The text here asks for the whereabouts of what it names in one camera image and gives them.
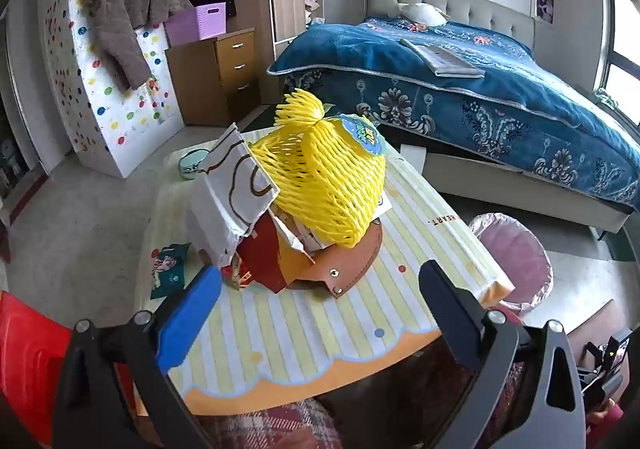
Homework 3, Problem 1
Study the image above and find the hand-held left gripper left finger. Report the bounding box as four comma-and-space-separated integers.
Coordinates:
52, 265, 223, 449

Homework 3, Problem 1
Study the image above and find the white paper bag brown print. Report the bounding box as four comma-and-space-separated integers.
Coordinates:
190, 123, 281, 266

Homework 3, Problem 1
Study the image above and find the plaid cloth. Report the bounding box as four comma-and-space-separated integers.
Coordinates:
200, 344, 526, 449

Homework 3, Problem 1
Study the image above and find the teal cartoon snack packet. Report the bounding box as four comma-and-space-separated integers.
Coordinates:
150, 243, 193, 301

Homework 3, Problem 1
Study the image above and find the yellow striped tablecloth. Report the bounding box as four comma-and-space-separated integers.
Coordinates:
134, 126, 516, 417

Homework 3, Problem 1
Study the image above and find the brown leather piece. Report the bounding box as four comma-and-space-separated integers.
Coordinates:
287, 221, 385, 299

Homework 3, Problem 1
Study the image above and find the trash bin with pink liner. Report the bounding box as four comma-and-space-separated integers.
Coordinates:
469, 213, 555, 312

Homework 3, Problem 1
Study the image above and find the polka-dot white wardrobe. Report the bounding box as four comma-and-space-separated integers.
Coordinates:
37, 0, 183, 178

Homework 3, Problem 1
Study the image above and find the white paper sheet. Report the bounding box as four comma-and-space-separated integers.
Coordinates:
400, 145, 426, 170

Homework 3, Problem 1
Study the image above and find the beige upholstered bed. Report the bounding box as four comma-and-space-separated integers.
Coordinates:
364, 0, 636, 242

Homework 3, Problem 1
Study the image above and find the folded grey cloth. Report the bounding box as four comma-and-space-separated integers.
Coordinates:
400, 38, 486, 78

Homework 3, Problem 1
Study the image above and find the yellow foam fruit net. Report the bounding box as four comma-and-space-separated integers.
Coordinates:
273, 88, 390, 250

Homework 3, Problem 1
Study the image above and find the white pillow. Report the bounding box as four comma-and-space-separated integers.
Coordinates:
397, 2, 450, 26

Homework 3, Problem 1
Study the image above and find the red plastic stool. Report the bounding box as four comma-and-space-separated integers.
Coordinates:
0, 290, 136, 447

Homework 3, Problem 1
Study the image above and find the window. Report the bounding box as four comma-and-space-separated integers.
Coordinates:
595, 0, 640, 127

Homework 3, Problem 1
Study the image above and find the person's right forearm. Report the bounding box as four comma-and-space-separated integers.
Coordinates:
587, 401, 625, 449

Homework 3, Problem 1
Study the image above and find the small teal bowl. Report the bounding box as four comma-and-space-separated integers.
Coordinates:
179, 149, 211, 180

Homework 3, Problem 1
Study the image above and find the bed with blue blanket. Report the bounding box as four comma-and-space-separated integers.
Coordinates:
267, 16, 640, 214

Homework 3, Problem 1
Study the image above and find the wooden drawer cabinet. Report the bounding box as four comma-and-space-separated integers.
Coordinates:
165, 27, 263, 127

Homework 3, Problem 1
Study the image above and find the purple storage box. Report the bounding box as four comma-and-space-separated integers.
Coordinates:
164, 2, 228, 48

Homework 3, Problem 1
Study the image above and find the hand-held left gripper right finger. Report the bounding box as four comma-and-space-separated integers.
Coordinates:
419, 260, 587, 449

